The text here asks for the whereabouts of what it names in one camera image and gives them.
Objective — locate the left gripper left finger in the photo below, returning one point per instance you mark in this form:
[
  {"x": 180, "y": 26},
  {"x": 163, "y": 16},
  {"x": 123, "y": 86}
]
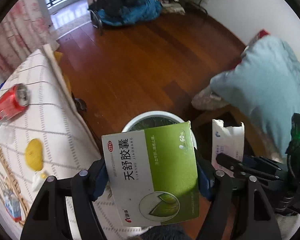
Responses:
[{"x": 48, "y": 217}]

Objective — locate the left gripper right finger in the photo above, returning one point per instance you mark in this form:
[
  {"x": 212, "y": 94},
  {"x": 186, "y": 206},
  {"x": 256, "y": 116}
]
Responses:
[{"x": 245, "y": 190}]

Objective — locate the long white paper box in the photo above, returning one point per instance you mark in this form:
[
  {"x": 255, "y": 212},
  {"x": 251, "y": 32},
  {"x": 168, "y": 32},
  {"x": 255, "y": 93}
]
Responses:
[{"x": 228, "y": 140}]

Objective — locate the green medicine box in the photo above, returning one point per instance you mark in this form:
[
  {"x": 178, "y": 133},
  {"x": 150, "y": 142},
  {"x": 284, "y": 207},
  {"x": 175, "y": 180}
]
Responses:
[{"x": 153, "y": 175}]

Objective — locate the red soda can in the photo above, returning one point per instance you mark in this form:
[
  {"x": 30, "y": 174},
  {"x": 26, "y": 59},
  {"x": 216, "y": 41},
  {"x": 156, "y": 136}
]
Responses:
[{"x": 14, "y": 101}]

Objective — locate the white round trash bin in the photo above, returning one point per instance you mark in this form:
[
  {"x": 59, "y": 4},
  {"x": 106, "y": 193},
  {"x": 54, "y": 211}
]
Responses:
[{"x": 152, "y": 119}]

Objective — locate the blue white snack packet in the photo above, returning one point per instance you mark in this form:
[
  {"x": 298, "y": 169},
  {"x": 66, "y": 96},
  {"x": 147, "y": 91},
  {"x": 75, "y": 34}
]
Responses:
[{"x": 12, "y": 205}]

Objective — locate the ornate gold oval tray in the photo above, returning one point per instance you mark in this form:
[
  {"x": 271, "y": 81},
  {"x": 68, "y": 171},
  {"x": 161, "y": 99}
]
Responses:
[{"x": 9, "y": 182}]

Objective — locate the yellow lemon peel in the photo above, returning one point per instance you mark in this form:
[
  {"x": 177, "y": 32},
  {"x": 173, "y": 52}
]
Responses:
[{"x": 34, "y": 155}]

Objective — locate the dark grey fluffy rug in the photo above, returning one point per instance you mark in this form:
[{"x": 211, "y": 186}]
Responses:
[{"x": 166, "y": 232}]

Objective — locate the light blue pillow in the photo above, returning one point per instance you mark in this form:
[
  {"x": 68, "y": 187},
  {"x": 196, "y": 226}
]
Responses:
[{"x": 265, "y": 87}]

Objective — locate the grey slipper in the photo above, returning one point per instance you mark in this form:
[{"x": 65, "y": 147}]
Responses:
[{"x": 207, "y": 100}]

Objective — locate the pink floral curtain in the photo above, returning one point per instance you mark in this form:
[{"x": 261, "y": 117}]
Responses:
[{"x": 22, "y": 31}]

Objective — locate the blue black clothes pile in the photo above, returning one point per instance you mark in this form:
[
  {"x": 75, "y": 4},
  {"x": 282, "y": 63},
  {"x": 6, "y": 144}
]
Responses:
[{"x": 124, "y": 12}]

